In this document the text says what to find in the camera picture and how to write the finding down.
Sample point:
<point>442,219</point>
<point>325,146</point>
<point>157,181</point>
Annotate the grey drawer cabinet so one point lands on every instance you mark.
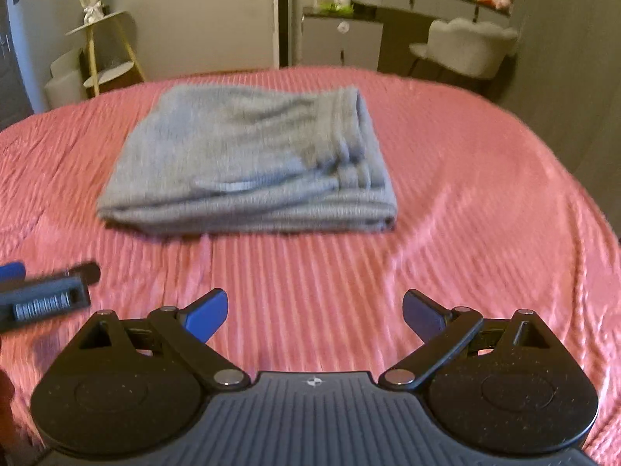
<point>339,43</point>

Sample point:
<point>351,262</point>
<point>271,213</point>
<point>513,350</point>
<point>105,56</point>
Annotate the grey door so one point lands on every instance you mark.
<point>12,82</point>

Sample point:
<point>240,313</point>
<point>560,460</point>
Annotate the green white packet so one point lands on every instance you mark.
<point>330,6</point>

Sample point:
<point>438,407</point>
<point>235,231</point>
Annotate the grey pants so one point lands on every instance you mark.
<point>233,155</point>

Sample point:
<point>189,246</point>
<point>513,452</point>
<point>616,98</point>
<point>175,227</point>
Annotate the white waste bin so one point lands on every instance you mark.
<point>63,82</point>

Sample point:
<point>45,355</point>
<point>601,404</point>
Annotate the white upholstered chair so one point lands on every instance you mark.
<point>465,43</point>

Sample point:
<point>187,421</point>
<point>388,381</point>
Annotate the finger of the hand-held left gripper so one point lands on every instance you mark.
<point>10,272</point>
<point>43,291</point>

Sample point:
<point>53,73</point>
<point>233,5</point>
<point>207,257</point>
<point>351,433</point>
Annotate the pink ribbed blanket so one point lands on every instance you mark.
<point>339,276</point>

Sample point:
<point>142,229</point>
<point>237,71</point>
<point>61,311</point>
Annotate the yellow shelf rack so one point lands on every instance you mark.
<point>90,58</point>

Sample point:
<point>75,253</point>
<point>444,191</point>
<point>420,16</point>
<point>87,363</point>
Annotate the grey curtain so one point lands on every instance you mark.
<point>572,82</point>

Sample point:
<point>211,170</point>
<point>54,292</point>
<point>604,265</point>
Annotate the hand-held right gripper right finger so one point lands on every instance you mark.
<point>423,313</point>

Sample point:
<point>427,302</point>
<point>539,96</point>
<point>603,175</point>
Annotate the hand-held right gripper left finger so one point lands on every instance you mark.
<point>211,313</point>

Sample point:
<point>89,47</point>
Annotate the black vertical wall trim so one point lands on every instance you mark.
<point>284,14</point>

